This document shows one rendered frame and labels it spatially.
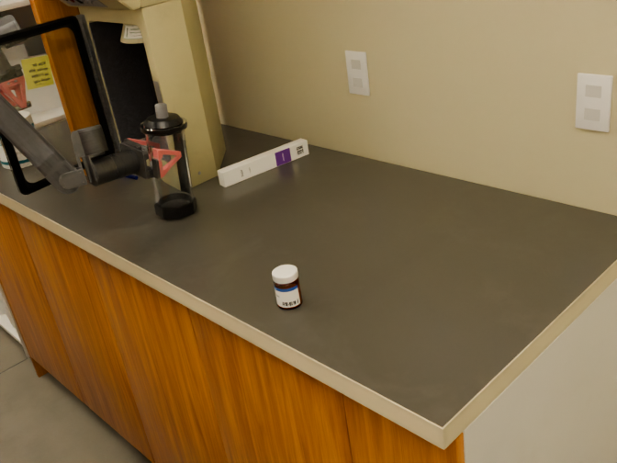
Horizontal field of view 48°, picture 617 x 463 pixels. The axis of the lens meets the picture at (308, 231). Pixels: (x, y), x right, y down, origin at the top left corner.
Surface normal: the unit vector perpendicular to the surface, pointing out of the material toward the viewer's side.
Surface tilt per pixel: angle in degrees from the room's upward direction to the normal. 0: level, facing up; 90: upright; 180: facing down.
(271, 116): 90
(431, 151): 90
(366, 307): 0
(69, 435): 0
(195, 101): 90
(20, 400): 0
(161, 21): 90
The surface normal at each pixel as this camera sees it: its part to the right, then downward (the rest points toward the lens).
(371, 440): -0.71, 0.41
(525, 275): -0.14, -0.88
